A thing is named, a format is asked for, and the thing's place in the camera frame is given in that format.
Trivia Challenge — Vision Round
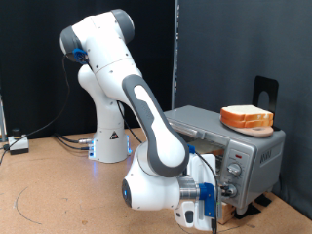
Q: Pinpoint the black base cable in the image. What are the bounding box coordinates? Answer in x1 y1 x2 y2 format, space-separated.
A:
56 136 91 152

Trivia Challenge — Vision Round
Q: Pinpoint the metal frame leg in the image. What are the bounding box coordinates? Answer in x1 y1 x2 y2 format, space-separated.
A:
0 96 7 143

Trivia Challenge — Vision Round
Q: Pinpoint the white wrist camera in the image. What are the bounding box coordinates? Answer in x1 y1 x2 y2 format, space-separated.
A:
173 201 196 229

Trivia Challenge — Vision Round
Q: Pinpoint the silver oven knob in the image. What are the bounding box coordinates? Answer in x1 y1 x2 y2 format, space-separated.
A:
223 183 239 199
226 162 243 178

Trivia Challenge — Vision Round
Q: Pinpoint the grey emergency stop box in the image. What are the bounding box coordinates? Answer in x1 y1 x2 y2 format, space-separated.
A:
8 129 30 156

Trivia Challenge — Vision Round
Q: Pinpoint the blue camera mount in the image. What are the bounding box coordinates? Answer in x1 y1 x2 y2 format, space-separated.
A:
198 182 217 219

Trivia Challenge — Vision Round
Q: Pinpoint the wooden block base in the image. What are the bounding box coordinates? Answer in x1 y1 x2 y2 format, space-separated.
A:
216 201 237 226

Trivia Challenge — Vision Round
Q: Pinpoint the black cable silver connector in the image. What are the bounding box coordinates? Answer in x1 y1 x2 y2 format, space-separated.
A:
52 132 96 145

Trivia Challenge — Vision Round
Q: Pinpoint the vertical aluminium pole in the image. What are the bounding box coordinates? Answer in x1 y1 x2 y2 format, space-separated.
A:
171 0 180 111

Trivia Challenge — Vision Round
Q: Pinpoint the black foam pad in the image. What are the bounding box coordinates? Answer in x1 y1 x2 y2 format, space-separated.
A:
234 202 261 220
254 194 273 208

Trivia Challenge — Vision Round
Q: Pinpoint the black camera cable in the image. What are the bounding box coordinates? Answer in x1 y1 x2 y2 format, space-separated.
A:
116 99 219 234

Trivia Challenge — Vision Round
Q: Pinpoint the long black hanging cable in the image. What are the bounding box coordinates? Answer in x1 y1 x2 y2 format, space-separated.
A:
0 53 72 167

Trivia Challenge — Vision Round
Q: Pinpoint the silver toaster oven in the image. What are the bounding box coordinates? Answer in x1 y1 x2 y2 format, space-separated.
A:
163 104 287 216

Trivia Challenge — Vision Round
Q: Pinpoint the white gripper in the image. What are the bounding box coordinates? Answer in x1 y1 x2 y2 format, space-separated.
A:
188 153 229 232

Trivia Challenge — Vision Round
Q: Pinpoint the black metal bookend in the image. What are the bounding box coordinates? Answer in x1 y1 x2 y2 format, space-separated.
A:
253 75 280 132

